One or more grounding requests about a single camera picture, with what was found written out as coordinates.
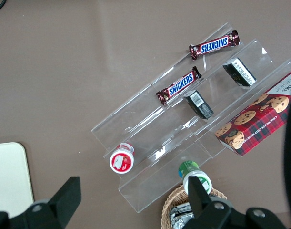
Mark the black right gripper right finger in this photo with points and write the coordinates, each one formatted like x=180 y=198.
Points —
x=202 y=202

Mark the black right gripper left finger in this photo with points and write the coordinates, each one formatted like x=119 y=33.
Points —
x=57 y=202

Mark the woven wicker basket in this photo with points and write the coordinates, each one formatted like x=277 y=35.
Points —
x=170 y=207

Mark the white plastic tray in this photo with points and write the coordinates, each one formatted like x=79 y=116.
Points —
x=9 y=179

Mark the silver foil wrapped item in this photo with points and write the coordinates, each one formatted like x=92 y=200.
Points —
x=179 y=217

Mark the green lid yogurt cup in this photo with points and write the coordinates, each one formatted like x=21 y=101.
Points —
x=195 y=175

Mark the red lid yogurt cup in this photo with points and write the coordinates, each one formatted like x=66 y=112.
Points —
x=121 y=160

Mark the clear acrylic stepped display stand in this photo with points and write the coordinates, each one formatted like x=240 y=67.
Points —
x=183 y=124

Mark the small black box with barcode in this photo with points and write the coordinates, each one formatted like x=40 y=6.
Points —
x=198 y=105

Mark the red tartan cookie box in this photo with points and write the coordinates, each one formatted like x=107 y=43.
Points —
x=257 y=119

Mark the Snickers chocolate bar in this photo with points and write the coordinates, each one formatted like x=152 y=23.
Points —
x=179 y=86
x=215 y=44

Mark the small black box white label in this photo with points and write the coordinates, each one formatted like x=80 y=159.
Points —
x=240 y=72

